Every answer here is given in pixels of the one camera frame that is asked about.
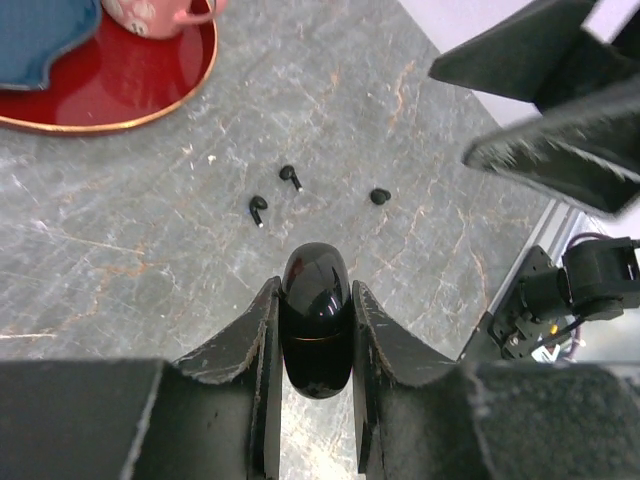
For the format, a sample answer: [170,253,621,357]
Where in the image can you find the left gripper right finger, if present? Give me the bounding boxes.
[352,281,639,479]

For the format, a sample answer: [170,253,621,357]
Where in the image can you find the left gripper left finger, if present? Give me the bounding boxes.
[1,278,282,479]

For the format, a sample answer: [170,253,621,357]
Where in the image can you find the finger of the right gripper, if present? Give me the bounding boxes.
[429,1,639,113]
[463,79,639,215]

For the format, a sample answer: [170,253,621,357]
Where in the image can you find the black glossy charging case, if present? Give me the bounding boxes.
[278,242,355,400]

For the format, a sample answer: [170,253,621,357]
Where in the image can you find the black stem earbud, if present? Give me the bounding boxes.
[279,165,303,192]
[249,195,268,228]

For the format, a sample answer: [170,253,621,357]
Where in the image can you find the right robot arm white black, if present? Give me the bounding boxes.
[430,1,639,360]

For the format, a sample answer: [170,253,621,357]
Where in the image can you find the black round earbud right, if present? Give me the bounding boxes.
[369,188,391,206]

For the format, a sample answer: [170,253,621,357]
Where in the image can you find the red round tray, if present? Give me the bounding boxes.
[1,1,217,134]

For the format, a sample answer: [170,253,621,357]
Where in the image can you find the pink patterned mug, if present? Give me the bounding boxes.
[101,0,228,40]

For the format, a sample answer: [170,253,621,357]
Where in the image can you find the blue leaf-shaped dish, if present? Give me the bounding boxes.
[1,0,102,91]

